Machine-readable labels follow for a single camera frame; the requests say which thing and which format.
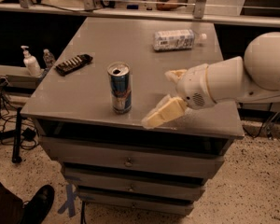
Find black shoe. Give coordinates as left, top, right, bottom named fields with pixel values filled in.
left=20, top=185, right=55, bottom=224

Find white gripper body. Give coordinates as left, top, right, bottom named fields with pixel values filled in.
left=176, top=63, right=216, bottom=110

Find blue silver redbull can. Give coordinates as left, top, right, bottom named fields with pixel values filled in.
left=107, top=62, right=132, bottom=114

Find black stand leg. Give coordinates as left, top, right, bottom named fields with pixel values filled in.
left=12, top=107, right=21, bottom=163

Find grey drawer cabinet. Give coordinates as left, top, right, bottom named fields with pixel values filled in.
left=21, top=18, right=244, bottom=216

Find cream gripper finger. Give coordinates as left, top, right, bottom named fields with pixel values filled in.
left=141, top=94, right=188, bottom=129
left=165, top=69, right=187, bottom=84

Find blue tape cross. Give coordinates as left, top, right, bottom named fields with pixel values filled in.
left=58, top=184, right=77, bottom=217

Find black cables on floor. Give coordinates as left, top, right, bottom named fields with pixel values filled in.
left=0, top=77, right=40, bottom=151

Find small clear bottle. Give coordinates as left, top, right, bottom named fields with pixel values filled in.
left=43, top=49, right=56, bottom=68

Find white pump dispenser bottle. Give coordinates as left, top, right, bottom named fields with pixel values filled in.
left=21, top=46, right=41, bottom=77

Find clear plastic water bottle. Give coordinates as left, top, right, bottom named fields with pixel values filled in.
left=153, top=29, right=207, bottom=51

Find dark trouser leg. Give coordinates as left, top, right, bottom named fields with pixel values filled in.
left=0, top=182, right=23, bottom=224

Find black rxbar chocolate bar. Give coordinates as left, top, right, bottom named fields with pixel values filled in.
left=55, top=54, right=92, bottom=77

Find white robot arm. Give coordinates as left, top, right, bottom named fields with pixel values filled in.
left=142, top=32, right=280, bottom=129

